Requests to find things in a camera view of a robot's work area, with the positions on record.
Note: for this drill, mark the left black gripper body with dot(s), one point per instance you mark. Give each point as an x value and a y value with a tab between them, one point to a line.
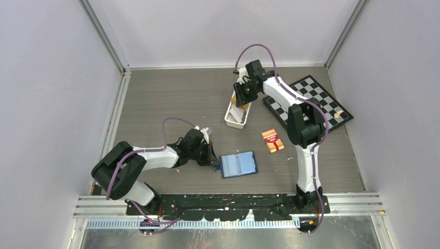
201	154

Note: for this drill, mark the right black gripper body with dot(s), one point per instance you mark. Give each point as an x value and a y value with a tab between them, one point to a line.
245	92

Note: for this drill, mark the white plastic tray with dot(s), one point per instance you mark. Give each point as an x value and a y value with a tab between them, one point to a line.
229	120

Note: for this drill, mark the blue card holder wallet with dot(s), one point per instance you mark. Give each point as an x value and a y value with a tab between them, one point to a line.
236	165

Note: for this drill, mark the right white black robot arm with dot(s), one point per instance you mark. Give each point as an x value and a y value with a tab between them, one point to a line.
307	126

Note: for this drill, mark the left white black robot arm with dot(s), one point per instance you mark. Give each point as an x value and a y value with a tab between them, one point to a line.
118	171

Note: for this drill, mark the grey cards in tray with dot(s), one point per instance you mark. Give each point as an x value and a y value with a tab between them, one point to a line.
237	113

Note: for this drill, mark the red orange card pack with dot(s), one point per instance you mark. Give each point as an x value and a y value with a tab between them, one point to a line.
272	140

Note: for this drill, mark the beige chess piece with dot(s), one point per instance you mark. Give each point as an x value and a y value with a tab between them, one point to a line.
338	114

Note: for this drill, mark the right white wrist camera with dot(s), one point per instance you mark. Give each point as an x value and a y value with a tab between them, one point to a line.
242	74

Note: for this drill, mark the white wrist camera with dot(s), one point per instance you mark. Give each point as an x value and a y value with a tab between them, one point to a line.
242	74
206	132

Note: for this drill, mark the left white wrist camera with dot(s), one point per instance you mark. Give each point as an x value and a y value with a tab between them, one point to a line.
206	132

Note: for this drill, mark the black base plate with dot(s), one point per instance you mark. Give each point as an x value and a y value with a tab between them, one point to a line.
227	207

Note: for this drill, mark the aluminium frame rail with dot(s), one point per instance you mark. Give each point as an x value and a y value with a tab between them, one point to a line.
99	207

